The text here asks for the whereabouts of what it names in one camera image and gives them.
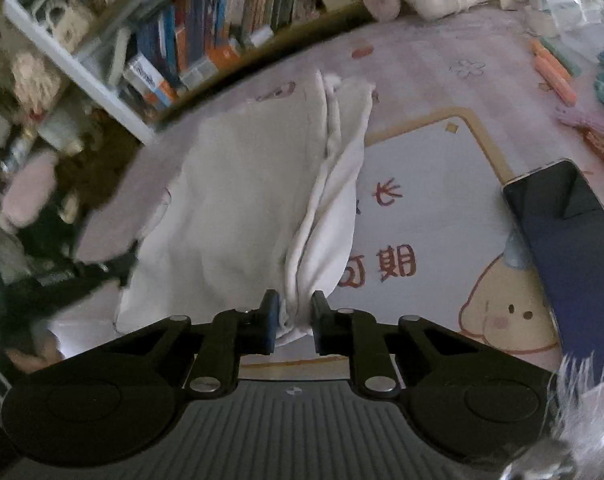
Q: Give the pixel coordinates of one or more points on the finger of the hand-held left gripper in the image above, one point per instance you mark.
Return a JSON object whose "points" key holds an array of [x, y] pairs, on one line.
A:
{"points": [[122, 267]]}

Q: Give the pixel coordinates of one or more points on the tall white orange box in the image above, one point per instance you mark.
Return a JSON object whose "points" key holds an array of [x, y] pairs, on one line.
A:
{"points": [[149, 80]]}

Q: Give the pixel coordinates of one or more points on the small white handbag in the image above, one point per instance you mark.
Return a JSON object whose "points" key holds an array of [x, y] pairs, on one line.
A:
{"points": [[69, 27]]}

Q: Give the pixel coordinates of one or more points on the clear plastic film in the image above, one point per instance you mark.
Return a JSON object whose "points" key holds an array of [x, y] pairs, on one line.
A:
{"points": [[571, 425]]}

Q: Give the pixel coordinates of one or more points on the clear plastic container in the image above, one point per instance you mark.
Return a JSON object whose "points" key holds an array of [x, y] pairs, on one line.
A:
{"points": [[561, 0]]}

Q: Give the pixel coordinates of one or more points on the white shirt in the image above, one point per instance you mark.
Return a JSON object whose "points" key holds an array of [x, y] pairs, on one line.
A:
{"points": [[232, 200]]}

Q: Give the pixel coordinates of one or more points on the pink fuzzy cloth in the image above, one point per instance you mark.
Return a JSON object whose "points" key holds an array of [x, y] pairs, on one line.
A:
{"points": [[27, 190]]}

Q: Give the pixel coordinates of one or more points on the orange highlighter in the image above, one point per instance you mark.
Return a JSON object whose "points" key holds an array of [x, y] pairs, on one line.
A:
{"points": [[556, 80]]}

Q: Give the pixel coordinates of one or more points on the beige plush toy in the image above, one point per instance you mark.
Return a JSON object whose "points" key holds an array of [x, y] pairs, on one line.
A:
{"points": [[29, 77]]}

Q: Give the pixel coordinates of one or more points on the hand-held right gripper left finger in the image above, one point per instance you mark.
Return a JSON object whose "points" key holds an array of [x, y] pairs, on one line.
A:
{"points": [[269, 320]]}

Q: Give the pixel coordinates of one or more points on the green highlighter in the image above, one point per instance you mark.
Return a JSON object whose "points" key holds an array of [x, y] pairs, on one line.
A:
{"points": [[561, 57]]}

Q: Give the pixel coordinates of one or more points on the flat orange white box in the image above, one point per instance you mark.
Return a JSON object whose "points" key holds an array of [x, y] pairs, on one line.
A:
{"points": [[217, 57]]}

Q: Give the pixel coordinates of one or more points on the small white box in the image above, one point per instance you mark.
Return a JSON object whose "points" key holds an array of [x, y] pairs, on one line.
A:
{"points": [[262, 36]]}

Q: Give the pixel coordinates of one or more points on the pink printed desk mat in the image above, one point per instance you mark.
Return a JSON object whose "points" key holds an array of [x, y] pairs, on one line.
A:
{"points": [[431, 60]]}

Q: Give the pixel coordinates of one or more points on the olive brown garment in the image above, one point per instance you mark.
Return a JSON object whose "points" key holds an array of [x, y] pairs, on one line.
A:
{"points": [[97, 170]]}

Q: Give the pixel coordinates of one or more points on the black tablet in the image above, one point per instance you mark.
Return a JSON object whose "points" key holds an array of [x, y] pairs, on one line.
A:
{"points": [[571, 250]]}

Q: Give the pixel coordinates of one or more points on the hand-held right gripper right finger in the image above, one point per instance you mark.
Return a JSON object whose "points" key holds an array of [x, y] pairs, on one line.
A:
{"points": [[319, 322]]}

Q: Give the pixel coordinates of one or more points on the row of books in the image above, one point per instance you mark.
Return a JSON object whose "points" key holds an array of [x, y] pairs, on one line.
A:
{"points": [[207, 15]]}

